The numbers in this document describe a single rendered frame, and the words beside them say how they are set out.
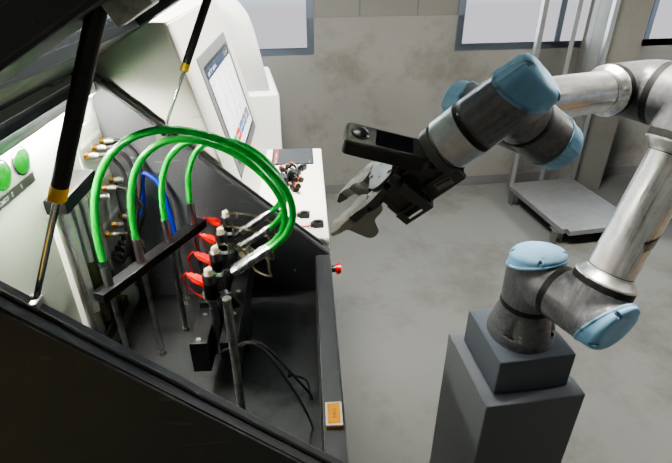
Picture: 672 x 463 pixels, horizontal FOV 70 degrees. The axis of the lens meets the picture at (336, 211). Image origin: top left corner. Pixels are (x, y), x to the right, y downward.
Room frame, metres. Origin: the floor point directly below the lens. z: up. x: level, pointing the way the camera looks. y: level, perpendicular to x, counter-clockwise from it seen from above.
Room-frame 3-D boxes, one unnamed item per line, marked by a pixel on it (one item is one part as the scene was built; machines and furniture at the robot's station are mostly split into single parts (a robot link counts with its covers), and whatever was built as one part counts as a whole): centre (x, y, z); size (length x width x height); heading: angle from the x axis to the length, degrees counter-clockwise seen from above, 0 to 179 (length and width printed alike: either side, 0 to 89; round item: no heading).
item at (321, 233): (1.50, 0.15, 0.96); 0.70 x 0.22 x 0.03; 3
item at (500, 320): (0.86, -0.44, 0.95); 0.15 x 0.15 x 0.10
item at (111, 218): (1.01, 0.53, 1.20); 0.13 x 0.03 x 0.31; 3
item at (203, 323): (0.91, 0.26, 0.91); 0.34 x 0.10 x 0.15; 3
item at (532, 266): (0.86, -0.44, 1.07); 0.13 x 0.12 x 0.14; 28
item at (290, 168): (1.53, 0.15, 1.01); 0.23 x 0.11 x 0.06; 3
